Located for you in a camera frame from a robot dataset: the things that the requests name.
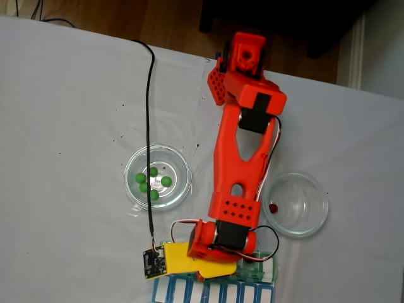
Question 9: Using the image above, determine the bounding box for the clear glass bowl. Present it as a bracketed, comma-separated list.
[263, 171, 330, 238]
[124, 144, 193, 212]

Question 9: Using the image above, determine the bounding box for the white table cloth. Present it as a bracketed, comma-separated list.
[0, 15, 404, 303]

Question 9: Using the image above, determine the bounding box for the thin black floor cable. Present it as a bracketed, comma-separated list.
[30, 0, 76, 29]

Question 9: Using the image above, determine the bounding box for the red white black servo wire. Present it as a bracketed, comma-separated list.
[254, 116, 282, 203]
[239, 225, 280, 263]
[171, 220, 203, 242]

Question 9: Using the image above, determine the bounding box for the white door trim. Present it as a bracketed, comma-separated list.
[348, 12, 367, 90]

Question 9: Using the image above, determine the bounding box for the black camera circuit board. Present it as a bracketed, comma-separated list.
[142, 246, 169, 281]

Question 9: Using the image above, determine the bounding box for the black camera cable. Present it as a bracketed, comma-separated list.
[131, 39, 157, 250]

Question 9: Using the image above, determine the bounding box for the dark wooden furniture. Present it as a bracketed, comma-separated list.
[198, 0, 379, 59]

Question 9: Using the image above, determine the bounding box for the blue green pill organizer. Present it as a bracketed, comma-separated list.
[153, 241, 278, 303]

